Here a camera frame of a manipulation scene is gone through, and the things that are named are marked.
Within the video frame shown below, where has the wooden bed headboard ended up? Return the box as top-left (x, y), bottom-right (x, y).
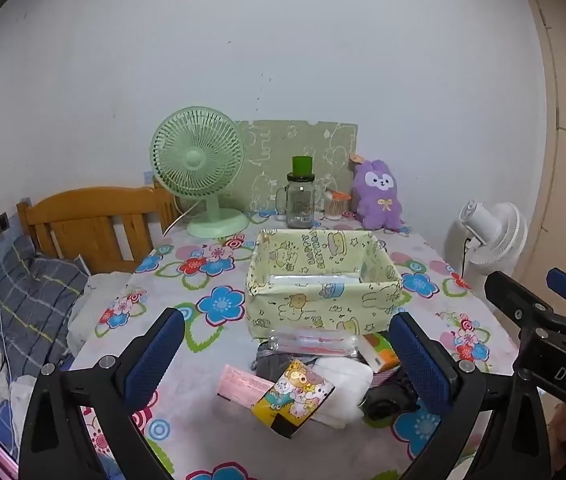
top-left (16, 183), bottom-right (179, 273)

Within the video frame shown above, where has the orange green tissue pack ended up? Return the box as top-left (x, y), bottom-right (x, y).
top-left (356, 333), bottom-right (400, 374)

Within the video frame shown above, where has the cotton swab jar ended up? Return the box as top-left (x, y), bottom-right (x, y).
top-left (324, 188), bottom-right (351, 220)

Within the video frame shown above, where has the yellow cartoon tissue pack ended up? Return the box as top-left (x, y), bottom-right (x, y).
top-left (251, 360), bottom-right (335, 439)

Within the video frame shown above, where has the yellow cartoon fabric bin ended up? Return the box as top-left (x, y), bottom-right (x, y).
top-left (245, 229), bottom-right (403, 338)

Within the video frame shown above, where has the green plastic cup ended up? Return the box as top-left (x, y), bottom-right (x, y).
top-left (292, 155), bottom-right (313, 179)

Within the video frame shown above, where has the floral tablecloth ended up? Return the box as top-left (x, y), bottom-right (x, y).
top-left (76, 214), bottom-right (517, 479)

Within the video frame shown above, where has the green cartoon cardboard panel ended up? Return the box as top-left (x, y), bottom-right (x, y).
top-left (232, 119), bottom-right (359, 214)

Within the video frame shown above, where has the black plastic bag bundle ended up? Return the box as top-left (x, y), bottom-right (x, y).
top-left (360, 367), bottom-right (420, 422)

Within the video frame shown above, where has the grey drawstring pouch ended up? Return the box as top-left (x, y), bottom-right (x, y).
top-left (251, 342), bottom-right (316, 382)

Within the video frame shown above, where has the green desk fan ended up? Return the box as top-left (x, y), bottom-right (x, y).
top-left (149, 106), bottom-right (248, 238)

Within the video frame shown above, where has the purple plush bunny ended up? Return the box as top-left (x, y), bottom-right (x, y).
top-left (352, 159), bottom-right (402, 231)

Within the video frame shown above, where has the white standing fan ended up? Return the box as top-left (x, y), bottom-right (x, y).
top-left (458, 200), bottom-right (528, 278)

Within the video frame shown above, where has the clear plastic pencil case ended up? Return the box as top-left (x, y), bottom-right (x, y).
top-left (266, 327), bottom-right (358, 358)

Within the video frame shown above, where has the pink tissue packet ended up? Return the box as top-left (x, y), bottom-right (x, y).
top-left (217, 365), bottom-right (273, 408)

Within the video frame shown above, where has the grey plaid pillow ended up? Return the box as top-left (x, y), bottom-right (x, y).
top-left (0, 235), bottom-right (88, 378)

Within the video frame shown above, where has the white cloth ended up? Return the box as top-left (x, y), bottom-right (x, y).
top-left (312, 356), bottom-right (373, 429)

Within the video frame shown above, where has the glass mason jar mug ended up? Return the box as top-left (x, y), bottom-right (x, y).
top-left (275, 172), bottom-right (319, 230)

